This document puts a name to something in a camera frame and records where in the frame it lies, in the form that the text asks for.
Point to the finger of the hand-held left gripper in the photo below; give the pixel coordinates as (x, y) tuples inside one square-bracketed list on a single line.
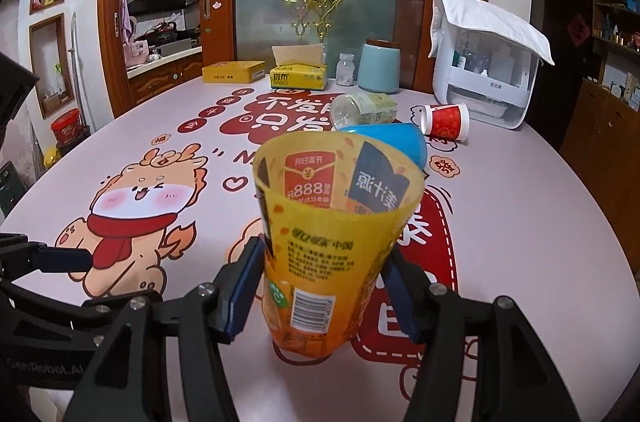
[(75, 307), (65, 258)]

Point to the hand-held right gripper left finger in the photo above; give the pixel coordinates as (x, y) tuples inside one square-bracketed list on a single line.
[(244, 289)]

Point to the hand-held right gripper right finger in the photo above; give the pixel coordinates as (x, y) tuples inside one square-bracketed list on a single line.
[(400, 297)]

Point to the yellow printed plastic cup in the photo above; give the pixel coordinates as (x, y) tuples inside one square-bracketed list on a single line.
[(320, 247)]

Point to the blue plastic cup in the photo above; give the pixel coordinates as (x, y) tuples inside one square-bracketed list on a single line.
[(395, 140)]

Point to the red paper cup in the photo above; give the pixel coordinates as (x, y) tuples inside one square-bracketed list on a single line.
[(447, 121)]

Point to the yellow round container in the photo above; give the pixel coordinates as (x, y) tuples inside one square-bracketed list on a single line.
[(52, 157)]

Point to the red bucket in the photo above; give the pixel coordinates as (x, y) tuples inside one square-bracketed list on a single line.
[(66, 130)]

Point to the clear plastic bottle lying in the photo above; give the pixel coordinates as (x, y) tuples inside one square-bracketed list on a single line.
[(367, 107)]

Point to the kitchen counter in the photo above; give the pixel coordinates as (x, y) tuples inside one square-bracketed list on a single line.
[(160, 70)]

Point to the flat yellow box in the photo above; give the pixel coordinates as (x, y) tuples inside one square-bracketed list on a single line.
[(232, 72)]

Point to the yellow tissue box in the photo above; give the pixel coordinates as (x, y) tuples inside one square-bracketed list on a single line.
[(297, 77)]

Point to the white storage box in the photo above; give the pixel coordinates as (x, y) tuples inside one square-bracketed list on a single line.
[(487, 92)]

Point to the light blue canister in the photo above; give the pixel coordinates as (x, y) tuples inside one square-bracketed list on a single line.
[(379, 70)]

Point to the small clear pill bottle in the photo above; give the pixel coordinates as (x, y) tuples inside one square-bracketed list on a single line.
[(346, 75)]

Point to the pink hanging cloth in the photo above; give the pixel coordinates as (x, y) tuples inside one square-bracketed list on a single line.
[(125, 20)]

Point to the wooden shelf cabinet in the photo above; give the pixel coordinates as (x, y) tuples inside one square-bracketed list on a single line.
[(600, 127)]

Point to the white cloth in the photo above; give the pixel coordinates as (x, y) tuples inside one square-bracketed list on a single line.
[(487, 15)]

